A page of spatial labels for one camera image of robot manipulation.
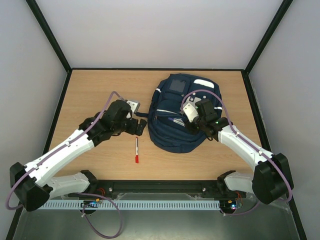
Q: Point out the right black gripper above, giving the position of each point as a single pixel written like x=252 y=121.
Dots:
x=191 y=126

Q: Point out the purple capped marker pen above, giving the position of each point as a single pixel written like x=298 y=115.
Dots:
x=177 y=121

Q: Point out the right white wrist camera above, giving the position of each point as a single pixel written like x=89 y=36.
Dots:
x=190 y=110

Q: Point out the black frame post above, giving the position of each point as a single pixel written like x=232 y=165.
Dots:
x=40 y=18
x=276 y=20

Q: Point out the navy blue student backpack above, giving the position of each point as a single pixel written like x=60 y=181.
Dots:
x=166 y=103

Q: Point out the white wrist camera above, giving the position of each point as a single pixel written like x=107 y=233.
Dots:
x=134 y=105
x=190 y=110

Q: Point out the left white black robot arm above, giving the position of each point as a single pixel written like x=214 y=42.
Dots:
x=90 y=133

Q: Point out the black frame post right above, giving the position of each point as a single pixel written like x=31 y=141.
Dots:
x=276 y=20

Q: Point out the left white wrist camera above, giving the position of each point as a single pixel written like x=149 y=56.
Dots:
x=134 y=105

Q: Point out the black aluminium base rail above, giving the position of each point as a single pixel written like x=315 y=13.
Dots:
x=160 y=187

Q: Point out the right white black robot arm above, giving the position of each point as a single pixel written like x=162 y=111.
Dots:
x=271 y=177

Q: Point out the black frame post left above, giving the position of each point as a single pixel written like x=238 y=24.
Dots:
x=40 y=18

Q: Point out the red marker pen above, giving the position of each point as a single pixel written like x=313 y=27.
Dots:
x=136 y=150

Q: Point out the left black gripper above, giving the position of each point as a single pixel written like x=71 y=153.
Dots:
x=133 y=130

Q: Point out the light blue slotted cable duct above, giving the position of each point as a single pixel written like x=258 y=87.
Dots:
x=197 y=205

